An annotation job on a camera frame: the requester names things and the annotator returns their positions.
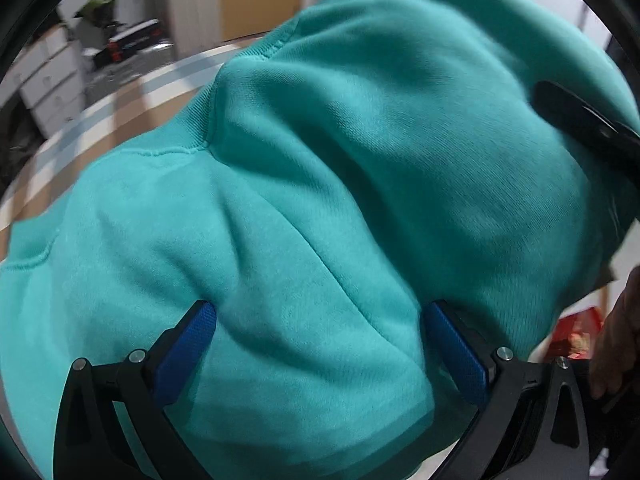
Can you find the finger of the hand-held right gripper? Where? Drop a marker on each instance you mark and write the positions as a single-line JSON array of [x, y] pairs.
[[580, 120]]

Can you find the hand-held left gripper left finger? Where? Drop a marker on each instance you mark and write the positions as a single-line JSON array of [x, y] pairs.
[[185, 355]]

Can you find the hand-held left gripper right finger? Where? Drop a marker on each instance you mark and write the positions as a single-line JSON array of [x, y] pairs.
[[457, 355]]

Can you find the teal snap-button jacket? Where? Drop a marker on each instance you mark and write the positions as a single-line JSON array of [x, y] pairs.
[[325, 185]]

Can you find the person's right hand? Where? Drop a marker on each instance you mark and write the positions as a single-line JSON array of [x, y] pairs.
[[620, 340]]

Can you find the red box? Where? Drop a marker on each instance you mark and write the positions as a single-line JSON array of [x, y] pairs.
[[575, 335]]

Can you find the dark bag under desk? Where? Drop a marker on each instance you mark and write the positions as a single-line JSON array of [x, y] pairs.
[[17, 145]]

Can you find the silver ribbed suitcase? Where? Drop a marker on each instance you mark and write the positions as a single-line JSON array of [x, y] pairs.
[[117, 76]]

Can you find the white drawer cabinet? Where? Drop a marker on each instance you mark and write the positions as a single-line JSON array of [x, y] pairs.
[[50, 85]]

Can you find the black shoebox with green label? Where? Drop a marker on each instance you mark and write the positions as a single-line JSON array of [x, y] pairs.
[[132, 42]]

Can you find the beige upright suitcase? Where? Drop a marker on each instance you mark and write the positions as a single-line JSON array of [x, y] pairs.
[[190, 5]]

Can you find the flower bouquet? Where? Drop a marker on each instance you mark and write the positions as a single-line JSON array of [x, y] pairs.
[[95, 10]]

